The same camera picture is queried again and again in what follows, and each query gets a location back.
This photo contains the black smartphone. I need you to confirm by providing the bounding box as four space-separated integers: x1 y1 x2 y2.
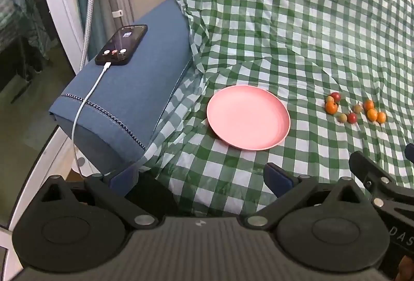
95 24 149 67

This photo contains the person's right hand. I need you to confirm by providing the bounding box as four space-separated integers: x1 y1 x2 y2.
397 254 414 281

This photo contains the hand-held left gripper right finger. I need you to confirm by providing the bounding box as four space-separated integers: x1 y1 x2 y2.
243 162 370 232

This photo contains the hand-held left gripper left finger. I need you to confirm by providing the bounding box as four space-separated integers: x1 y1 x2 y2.
41 167 160 230

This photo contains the white charging cable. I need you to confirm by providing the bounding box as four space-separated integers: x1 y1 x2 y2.
72 62 112 177

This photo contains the blue cushion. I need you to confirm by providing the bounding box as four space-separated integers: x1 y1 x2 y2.
48 0 195 171

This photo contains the braided grey cable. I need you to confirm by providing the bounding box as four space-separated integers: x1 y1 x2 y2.
79 0 99 72

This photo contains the pink plate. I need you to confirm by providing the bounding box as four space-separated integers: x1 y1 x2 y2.
206 85 291 151

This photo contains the green checked tablecloth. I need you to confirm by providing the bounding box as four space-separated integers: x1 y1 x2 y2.
139 0 414 214

